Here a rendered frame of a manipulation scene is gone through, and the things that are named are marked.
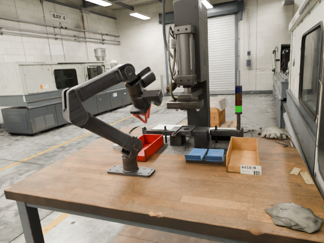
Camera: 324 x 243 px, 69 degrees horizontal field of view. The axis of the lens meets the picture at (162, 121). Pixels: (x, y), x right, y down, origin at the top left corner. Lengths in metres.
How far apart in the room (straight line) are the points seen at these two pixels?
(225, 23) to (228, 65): 1.64
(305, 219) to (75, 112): 0.74
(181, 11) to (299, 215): 1.03
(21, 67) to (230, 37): 7.64
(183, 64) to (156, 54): 10.22
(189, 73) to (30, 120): 5.14
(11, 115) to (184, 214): 5.98
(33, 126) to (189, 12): 5.20
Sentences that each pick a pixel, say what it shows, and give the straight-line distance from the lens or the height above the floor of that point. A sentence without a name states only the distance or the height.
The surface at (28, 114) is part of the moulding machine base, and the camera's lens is 6.04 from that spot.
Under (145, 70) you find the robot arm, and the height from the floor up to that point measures 1.31.
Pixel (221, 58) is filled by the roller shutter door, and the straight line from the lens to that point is 10.48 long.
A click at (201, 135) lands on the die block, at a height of 0.96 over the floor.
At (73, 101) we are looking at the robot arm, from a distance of 0.83.
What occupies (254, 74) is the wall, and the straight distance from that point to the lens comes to 10.39.
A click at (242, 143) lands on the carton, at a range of 1.19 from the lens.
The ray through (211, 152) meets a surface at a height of 0.92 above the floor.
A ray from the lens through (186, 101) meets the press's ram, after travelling 1.22.
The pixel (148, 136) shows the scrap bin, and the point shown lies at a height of 0.95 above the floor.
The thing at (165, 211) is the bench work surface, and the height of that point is 0.90.
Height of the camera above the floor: 1.32
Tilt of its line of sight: 13 degrees down
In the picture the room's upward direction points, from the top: 4 degrees counter-clockwise
